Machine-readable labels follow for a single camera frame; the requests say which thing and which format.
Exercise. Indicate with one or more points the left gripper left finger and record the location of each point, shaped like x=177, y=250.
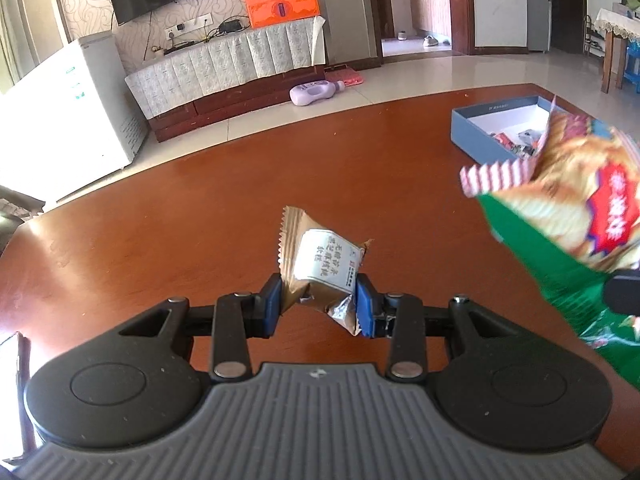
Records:
x=237, y=318

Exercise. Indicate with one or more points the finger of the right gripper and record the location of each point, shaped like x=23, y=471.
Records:
x=621, y=292

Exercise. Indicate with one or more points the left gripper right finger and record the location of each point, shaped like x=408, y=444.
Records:
x=399, y=318

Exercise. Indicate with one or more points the beige cake packet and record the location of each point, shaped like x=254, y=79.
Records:
x=318, y=268

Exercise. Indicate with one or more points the small green chips bag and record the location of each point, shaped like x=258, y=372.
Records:
x=570, y=214

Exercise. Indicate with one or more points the long orange wafer bar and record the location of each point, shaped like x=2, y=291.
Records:
x=512, y=144

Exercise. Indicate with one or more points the blue grey cardboard box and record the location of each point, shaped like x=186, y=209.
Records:
x=472, y=125

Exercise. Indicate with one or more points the blue plastic stool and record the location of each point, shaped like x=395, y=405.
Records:
x=631, y=71

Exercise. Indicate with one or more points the red floor mat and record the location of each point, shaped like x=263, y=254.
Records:
x=344, y=73

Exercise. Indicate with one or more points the white chest freezer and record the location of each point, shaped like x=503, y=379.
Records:
x=70, y=122

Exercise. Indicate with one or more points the TV cabinet with lace cloth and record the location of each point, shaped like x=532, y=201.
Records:
x=228, y=76

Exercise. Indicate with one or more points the black router box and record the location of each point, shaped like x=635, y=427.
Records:
x=230, y=26

